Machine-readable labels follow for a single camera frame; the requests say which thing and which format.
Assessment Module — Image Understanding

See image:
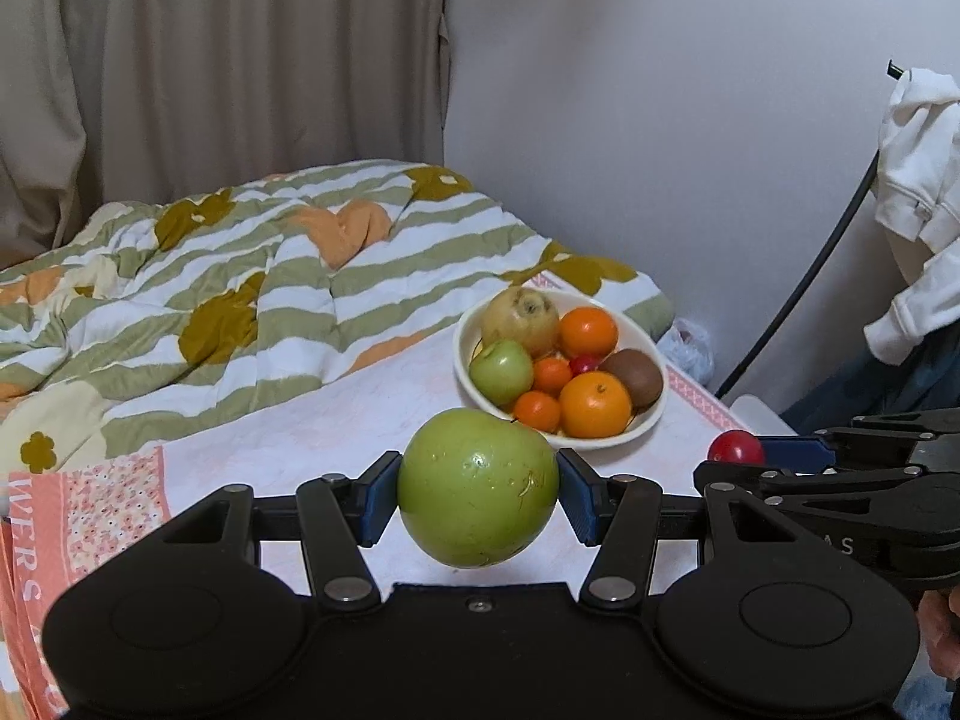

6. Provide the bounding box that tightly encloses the small mandarin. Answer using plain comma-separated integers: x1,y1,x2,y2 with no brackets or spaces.
533,356,575,396
514,391,563,434

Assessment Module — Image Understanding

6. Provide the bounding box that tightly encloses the person's right hand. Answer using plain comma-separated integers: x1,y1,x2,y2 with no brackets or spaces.
918,587,960,681

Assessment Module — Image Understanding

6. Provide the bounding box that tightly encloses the beige curtain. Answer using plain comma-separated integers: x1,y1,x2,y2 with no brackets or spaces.
0,0,452,271

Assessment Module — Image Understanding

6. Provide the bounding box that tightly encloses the large green apple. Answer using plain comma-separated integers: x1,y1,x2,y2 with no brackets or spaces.
396,407,561,569

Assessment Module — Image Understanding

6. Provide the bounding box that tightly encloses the green striped floral blanket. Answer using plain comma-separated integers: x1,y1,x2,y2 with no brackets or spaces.
0,159,676,475

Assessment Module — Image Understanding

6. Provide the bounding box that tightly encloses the white oval bowl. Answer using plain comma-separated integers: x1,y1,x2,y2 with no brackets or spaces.
453,291,668,452

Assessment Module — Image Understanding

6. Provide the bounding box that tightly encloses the large orange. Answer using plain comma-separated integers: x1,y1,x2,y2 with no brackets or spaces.
559,372,633,439

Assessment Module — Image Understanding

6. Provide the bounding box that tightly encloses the yellow pear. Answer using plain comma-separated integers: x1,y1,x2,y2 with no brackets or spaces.
481,286,562,359

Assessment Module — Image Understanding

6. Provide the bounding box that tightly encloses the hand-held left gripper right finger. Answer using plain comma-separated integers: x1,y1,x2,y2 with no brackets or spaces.
556,448,811,612

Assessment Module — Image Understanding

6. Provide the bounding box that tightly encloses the blue cloth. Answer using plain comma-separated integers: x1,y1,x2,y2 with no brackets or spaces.
780,330,960,436

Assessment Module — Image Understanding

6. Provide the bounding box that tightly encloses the small green apple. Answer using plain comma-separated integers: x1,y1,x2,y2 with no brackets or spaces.
469,340,536,406

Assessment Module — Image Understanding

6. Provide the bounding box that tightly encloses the black cable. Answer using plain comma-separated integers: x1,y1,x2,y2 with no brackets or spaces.
712,58,912,400

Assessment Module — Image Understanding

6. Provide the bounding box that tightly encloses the clear plastic bag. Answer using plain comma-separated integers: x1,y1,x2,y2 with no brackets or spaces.
664,317,715,383

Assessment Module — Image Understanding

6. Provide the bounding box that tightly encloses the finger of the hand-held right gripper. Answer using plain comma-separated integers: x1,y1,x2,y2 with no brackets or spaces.
754,406,960,470
693,460,960,535

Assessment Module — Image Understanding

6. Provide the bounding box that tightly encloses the white box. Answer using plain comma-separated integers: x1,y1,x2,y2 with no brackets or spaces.
727,394,800,437

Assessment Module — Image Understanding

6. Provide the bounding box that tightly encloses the white hanging garment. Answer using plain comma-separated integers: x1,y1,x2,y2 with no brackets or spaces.
862,67,960,365

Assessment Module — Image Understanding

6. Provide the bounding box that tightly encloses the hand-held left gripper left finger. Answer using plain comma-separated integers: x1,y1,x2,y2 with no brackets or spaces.
150,450,402,612

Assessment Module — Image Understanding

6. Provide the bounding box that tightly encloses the brown kiwi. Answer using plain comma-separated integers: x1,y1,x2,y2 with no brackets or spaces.
598,349,665,407

